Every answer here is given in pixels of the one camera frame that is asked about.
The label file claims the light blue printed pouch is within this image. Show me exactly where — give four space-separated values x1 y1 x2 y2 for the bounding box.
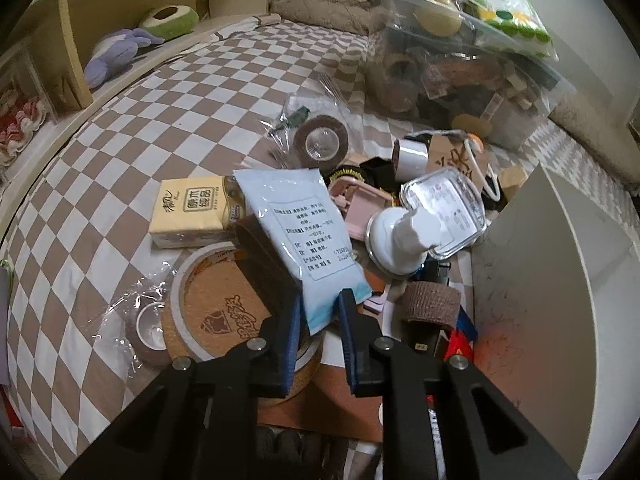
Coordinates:
234 169 371 335

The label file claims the round cork coaster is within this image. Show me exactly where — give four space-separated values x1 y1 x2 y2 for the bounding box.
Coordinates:
160 246 324 401

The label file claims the brown leather strip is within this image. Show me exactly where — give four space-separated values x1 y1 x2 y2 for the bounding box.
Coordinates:
235 214 302 314

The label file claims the brown bandage roll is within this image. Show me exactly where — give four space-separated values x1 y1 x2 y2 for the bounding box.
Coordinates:
400 282 461 330

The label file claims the white pump bottle top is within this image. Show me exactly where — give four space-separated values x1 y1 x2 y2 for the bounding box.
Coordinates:
364 207 442 276

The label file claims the tape roll in plastic wrap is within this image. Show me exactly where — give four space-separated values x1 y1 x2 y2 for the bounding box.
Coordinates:
101 262 175 378

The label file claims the pink plastic holder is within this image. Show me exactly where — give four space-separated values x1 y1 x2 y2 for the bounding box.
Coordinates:
329 176 394 242

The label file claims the yellow tissue pack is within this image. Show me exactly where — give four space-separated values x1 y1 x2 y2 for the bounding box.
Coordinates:
149 176 245 249

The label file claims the silver tape roll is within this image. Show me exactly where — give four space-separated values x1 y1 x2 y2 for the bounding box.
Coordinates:
392 139 428 183

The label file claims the brown tape roll in bag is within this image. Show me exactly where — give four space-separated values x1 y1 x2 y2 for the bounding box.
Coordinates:
293 115 349 172

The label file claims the clear plastic storage bin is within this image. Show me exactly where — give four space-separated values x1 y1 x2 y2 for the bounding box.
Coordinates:
364 0 573 151

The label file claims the purple plush toy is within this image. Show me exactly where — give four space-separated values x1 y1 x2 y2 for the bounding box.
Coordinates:
84 28 165 90

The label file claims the avocado plush toy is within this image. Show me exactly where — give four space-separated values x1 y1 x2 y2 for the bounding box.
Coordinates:
139 4 200 41

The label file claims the green white wipes pack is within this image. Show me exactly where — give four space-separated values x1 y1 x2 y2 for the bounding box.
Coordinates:
474 0 558 61

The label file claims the beige wooden shelf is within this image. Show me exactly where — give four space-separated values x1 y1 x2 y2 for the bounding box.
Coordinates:
1 0 268 226

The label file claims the wooden tag with string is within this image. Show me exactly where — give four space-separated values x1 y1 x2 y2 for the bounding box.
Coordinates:
426 134 490 191

